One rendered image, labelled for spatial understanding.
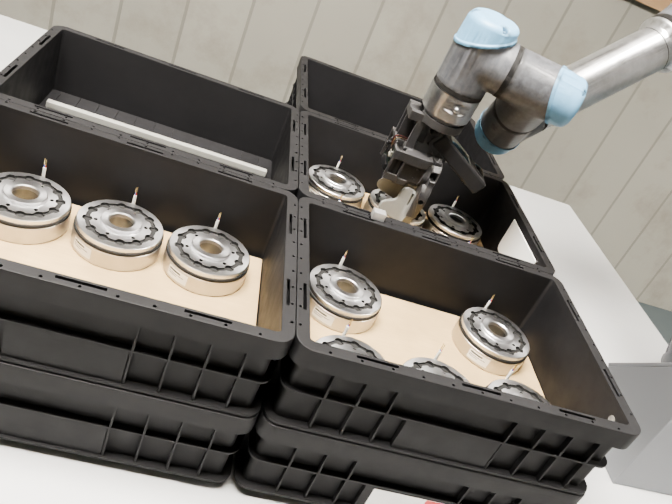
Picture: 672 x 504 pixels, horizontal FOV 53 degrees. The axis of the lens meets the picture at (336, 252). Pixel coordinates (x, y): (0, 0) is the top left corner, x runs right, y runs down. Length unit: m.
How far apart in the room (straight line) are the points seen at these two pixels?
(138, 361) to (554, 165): 2.54
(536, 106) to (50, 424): 0.71
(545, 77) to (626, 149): 2.19
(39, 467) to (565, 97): 0.77
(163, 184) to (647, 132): 2.52
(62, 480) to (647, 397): 0.80
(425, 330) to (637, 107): 2.25
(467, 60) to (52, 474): 0.70
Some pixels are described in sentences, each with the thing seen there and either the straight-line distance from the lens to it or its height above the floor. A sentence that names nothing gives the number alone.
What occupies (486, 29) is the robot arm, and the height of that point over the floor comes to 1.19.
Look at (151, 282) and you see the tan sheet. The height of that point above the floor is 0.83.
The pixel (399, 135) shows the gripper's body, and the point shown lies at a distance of 1.02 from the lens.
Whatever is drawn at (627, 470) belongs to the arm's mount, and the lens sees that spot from 1.13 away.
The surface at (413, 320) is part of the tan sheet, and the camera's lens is 0.93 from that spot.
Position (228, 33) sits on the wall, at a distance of 2.62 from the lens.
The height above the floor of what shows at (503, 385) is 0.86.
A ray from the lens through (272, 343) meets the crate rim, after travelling 0.63.
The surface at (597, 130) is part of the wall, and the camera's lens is 3.04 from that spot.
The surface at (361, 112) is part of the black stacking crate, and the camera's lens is 1.47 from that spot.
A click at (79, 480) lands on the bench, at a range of 0.78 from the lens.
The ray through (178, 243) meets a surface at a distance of 0.83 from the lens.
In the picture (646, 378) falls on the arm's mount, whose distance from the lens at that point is 1.12.
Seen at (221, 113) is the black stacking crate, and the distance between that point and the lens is 1.15.
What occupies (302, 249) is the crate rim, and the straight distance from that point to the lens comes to 0.77.
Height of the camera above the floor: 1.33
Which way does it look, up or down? 30 degrees down
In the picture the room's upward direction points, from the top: 25 degrees clockwise
